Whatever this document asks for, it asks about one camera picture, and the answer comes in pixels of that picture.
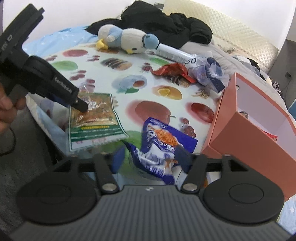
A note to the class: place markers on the person's left hand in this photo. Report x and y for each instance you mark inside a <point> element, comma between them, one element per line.
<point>9,110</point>

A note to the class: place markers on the red white snack packet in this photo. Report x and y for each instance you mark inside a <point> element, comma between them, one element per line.
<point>274,137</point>

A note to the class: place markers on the red snack wrapper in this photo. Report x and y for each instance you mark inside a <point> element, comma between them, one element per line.
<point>174,69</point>

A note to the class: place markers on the fruit pattern mat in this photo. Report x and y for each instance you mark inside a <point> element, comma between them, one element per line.
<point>136,95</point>

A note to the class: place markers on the blue purple snack packet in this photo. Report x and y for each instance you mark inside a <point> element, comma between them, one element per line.
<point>157,154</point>

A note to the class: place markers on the orange cardboard box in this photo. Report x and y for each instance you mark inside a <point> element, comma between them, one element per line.
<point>231,133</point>

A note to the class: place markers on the white blue bird plush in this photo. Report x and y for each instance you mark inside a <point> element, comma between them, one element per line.
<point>131,40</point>

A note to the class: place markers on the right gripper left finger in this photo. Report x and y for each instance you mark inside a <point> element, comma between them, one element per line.
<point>103,165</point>

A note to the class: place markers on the clear blue plastic bag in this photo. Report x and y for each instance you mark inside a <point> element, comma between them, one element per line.
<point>207,72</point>

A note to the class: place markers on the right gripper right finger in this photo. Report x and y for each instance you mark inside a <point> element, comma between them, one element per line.
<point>197,165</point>

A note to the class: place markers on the green clear snack packet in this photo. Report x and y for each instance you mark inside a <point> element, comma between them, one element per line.
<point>99,125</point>

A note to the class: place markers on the black jacket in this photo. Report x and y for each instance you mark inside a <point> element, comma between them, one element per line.
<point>173,30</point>

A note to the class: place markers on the orange snack packet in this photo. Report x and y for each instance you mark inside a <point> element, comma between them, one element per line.
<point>245,114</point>

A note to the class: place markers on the white cylindrical tube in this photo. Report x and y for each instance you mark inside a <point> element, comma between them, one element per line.
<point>173,54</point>

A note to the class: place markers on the grey duvet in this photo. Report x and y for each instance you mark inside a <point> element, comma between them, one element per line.
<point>230,66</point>

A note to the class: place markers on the cream quilted headboard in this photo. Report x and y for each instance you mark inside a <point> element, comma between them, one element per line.
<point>228,33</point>

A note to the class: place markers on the grey bedside shelf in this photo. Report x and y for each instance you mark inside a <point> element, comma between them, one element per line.
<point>283,71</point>

